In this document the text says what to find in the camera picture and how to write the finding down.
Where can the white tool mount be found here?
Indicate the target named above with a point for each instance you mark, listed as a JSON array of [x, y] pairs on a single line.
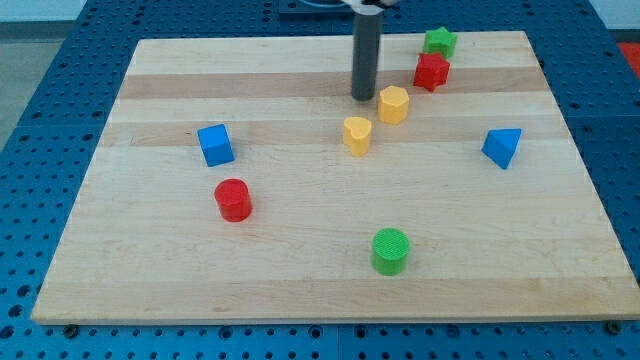
[[370, 6]]

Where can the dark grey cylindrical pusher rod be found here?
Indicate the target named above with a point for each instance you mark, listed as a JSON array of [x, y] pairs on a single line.
[[367, 31]]

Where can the yellow hexagon block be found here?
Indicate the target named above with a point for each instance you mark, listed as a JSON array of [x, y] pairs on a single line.
[[393, 105]]

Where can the green star block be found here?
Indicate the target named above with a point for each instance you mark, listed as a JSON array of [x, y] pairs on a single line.
[[441, 41]]

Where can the red star block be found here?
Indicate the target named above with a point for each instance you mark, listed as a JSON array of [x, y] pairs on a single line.
[[431, 71]]

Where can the yellow heart block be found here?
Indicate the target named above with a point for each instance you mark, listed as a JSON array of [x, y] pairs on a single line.
[[357, 135]]

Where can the light wooden board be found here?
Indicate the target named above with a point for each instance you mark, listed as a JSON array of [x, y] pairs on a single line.
[[145, 243]]

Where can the blue triangle block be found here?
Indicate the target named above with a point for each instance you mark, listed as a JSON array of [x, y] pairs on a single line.
[[500, 145]]

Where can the blue cube block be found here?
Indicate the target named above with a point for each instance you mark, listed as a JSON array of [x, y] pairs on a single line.
[[215, 145]]

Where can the red cylinder block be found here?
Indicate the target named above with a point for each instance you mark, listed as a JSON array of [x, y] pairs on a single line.
[[233, 199]]

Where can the green cylinder block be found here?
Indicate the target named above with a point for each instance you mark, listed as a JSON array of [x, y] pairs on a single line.
[[389, 250]]

